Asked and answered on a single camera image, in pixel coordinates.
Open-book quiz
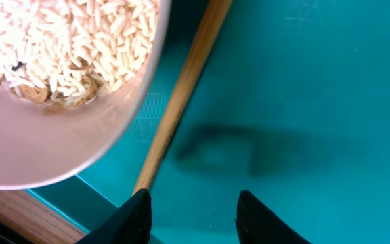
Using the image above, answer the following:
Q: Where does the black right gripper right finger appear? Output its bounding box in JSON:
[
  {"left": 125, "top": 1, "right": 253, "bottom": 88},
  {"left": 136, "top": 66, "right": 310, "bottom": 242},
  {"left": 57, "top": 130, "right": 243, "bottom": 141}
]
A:
[{"left": 235, "top": 190, "right": 309, "bottom": 244}]

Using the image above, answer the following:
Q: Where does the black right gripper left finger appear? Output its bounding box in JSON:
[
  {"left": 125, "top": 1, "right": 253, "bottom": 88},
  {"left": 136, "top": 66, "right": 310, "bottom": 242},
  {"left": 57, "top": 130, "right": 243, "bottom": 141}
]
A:
[{"left": 76, "top": 188, "right": 152, "bottom": 244}]

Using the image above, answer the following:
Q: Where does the pink bowl with rice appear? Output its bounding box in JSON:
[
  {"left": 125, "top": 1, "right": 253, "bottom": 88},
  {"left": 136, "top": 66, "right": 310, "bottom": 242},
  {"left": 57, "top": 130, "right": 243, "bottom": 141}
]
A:
[{"left": 0, "top": 0, "right": 172, "bottom": 190}]

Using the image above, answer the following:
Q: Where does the wooden chopstick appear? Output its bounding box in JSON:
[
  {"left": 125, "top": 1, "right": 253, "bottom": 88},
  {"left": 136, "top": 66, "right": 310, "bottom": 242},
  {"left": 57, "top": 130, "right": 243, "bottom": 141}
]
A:
[{"left": 133, "top": 0, "right": 232, "bottom": 193}]

